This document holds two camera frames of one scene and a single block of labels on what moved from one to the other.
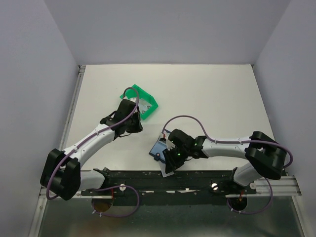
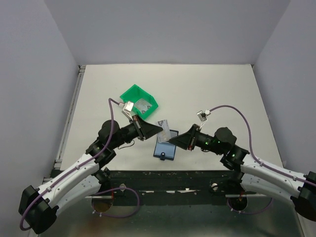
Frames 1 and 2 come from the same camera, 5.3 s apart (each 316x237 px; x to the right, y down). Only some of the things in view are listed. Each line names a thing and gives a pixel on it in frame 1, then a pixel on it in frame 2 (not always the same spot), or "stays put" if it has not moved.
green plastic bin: [143, 94] stays put
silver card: [163, 169] → [165, 135]
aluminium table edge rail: [73, 100] stays put
